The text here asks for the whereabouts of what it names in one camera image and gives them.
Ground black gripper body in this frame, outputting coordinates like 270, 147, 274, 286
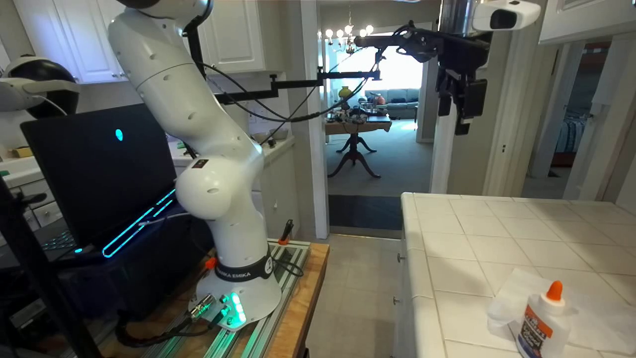
435, 28, 492, 101

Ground grey sofa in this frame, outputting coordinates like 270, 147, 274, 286
363, 88, 421, 121

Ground dark wooden dining table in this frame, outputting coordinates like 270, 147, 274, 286
323, 113, 393, 181

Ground lit chandelier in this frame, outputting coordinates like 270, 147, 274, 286
321, 22, 377, 56

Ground flower vase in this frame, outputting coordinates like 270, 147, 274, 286
335, 84, 355, 123

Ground white tiled kitchen counter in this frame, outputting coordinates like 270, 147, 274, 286
395, 191, 636, 358

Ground white glue bottle orange cap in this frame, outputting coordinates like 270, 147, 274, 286
514, 278, 572, 358

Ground clear plastic bag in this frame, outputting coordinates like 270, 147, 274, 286
484, 265, 636, 356

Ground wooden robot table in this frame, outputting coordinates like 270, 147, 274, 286
97, 239, 331, 358

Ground black stand pole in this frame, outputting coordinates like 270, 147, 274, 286
182, 18, 208, 111

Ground black gaming laptop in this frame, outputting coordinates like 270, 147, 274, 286
17, 101, 214, 320

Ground black and white headset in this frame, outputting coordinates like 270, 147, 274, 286
0, 56, 81, 121

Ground black tripod leg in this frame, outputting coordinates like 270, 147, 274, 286
0, 175, 105, 358

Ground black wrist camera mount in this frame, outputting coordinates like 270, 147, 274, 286
393, 20, 464, 66

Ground black stereo camera bar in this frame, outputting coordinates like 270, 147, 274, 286
351, 32, 407, 50

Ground white upper wall cabinet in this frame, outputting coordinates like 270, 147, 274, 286
536, 0, 636, 48

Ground black camera boom rod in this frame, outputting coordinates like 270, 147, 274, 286
214, 68, 383, 107

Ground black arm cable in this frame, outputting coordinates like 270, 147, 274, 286
200, 46, 385, 127

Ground red handled tool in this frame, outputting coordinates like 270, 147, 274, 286
276, 217, 297, 249

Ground black base cable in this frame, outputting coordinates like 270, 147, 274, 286
115, 304, 224, 350

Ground white kitchen wall cabinets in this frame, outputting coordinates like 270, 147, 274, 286
11, 0, 270, 86

